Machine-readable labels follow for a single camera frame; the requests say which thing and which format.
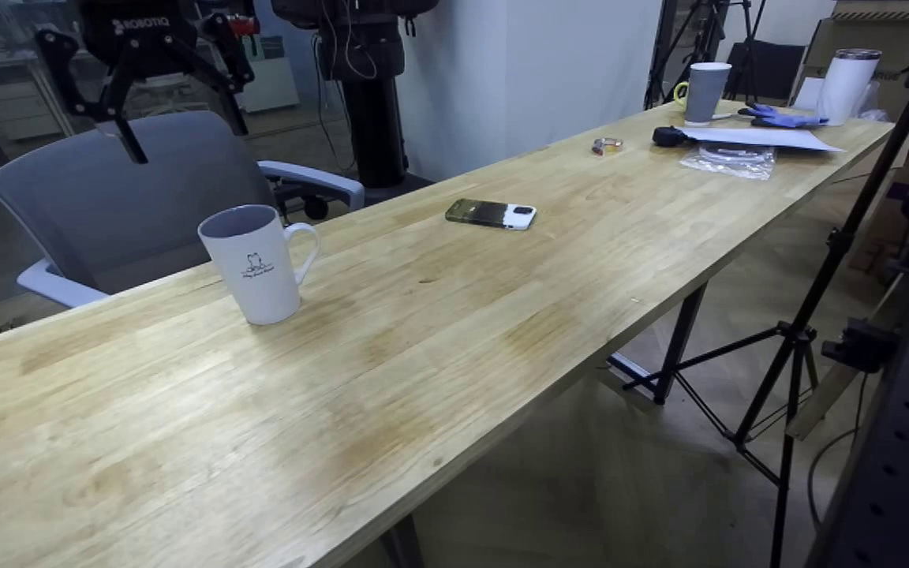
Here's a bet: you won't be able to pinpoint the black camera tripod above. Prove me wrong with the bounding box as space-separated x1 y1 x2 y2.
617 0 909 568

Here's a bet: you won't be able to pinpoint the white ceramic mug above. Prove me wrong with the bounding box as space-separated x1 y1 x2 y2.
194 201 322 330

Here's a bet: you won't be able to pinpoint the black perforated breadboard table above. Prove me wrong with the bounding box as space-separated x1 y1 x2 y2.
805 293 909 568

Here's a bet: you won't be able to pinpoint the small clear plastic pouch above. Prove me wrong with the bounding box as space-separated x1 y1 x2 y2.
681 147 778 183

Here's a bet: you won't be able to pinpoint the white paper sheets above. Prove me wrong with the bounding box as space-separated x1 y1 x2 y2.
677 120 842 159

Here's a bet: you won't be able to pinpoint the black monitor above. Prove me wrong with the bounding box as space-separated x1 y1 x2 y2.
721 38 808 108

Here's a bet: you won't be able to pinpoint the blue object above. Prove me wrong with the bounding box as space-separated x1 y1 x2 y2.
742 102 826 132

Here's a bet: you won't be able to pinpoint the black stand column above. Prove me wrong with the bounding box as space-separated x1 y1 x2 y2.
268 0 442 201

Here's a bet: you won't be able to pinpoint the white cabinet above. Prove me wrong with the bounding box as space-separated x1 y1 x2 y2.
232 30 304 118

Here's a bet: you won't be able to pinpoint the black marker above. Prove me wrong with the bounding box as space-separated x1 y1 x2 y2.
649 123 690 151

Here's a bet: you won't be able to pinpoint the black clamp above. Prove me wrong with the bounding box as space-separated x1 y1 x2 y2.
818 315 903 372

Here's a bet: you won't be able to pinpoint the black floor cable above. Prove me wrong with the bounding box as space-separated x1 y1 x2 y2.
802 372 876 531

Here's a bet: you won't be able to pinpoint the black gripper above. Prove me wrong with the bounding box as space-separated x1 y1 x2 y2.
34 0 260 168

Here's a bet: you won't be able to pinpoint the grey office chair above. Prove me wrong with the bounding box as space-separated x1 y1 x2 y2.
0 108 369 314

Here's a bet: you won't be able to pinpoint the black table leg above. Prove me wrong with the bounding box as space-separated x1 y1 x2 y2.
649 280 711 408

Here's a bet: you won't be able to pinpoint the white paper cup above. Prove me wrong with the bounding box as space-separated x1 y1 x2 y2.
681 61 734 123

